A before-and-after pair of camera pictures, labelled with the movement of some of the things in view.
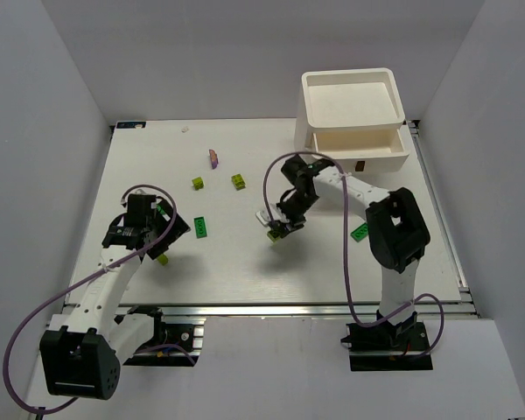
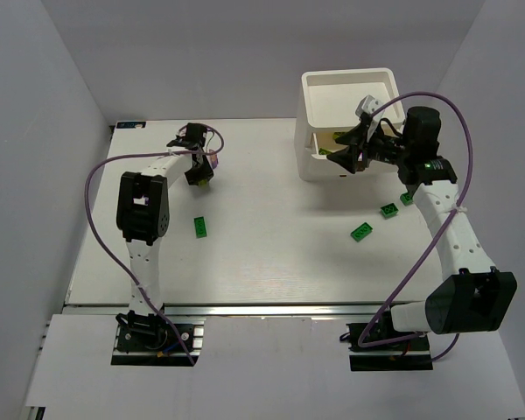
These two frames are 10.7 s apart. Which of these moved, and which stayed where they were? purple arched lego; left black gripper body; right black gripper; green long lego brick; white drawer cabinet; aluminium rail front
Moved: left black gripper body; right black gripper
Stayed: green long lego brick; white drawer cabinet; purple arched lego; aluminium rail front
